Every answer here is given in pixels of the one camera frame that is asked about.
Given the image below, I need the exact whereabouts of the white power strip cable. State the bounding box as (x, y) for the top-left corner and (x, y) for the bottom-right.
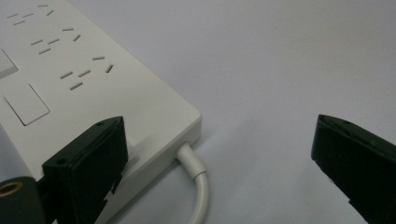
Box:
(175, 142), (209, 224)

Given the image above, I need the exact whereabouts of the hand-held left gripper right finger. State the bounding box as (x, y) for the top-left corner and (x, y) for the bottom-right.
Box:
(310, 113), (396, 224)

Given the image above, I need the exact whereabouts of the white power strip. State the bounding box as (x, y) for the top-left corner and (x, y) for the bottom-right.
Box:
(0, 0), (203, 224)

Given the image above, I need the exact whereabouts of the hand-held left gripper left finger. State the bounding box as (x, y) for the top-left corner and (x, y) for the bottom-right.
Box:
(41, 116), (130, 224)

